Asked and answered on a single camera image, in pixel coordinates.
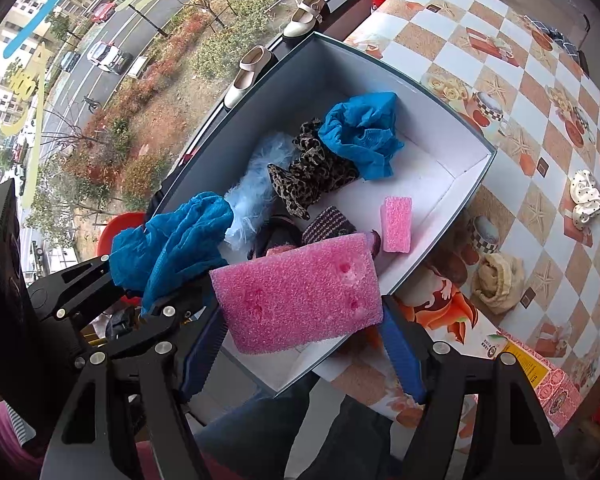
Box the grey box with white inside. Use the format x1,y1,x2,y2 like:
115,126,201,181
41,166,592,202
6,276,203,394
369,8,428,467
152,32,498,394

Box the light blue fluffy scrunchie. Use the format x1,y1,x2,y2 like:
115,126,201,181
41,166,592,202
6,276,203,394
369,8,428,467
222,131,299,252

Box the purple striped cloth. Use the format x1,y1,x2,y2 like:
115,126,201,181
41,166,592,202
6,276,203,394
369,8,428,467
301,205,382,261

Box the white polka dot scrunchie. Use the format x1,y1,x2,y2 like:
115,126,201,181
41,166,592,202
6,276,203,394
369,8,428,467
570,170,600,229

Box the red car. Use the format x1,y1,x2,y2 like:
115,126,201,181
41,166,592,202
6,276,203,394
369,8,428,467
90,2,117,24

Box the leopard print scrunchie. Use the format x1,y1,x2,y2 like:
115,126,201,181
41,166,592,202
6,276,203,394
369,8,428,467
267,117,361,222

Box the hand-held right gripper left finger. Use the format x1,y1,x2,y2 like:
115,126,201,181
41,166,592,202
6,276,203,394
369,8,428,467
39,307,228,480

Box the small pink sponge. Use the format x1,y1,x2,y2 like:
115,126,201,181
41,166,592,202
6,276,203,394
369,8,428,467
380,196,414,254

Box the red plastic bucket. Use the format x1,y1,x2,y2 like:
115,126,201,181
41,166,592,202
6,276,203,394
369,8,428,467
97,211,149,262

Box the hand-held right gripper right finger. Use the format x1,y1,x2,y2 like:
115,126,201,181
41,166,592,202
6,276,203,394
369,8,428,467
380,304,568,480

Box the beige scrunchie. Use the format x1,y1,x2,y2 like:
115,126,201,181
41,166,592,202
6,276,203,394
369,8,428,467
470,252,526,316

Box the checkered printed tablecloth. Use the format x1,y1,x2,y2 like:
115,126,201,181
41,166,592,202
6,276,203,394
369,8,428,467
315,0,600,456

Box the large pink sponge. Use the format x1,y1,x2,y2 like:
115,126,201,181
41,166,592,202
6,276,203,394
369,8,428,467
210,232,385,356

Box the pink patterned cardboard box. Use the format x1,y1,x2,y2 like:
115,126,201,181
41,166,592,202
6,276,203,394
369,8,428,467
472,332,582,437

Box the plaid cloth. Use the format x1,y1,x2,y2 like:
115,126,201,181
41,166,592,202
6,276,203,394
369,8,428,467
524,16,582,59

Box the person's blue jeans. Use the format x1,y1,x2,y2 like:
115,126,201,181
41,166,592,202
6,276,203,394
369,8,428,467
195,374,422,480

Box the white car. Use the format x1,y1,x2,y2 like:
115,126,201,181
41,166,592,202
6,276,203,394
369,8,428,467
87,40,134,75

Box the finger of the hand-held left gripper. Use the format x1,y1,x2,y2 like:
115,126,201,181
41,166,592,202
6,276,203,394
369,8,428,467
27,254,127,325
105,297,220,360

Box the dark cloth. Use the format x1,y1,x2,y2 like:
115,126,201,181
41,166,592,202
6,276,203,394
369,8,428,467
247,214,306,261

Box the blue crinkled cloth cover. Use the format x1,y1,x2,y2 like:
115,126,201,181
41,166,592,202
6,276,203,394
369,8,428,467
109,191,236,307
318,92,406,181

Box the cream shoe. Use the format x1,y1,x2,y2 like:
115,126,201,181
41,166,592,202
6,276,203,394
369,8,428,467
223,45,274,110
282,0,329,39

